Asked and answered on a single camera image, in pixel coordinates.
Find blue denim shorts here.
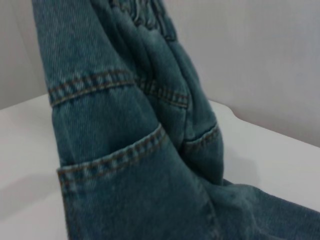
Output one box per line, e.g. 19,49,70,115
31,0,320,240

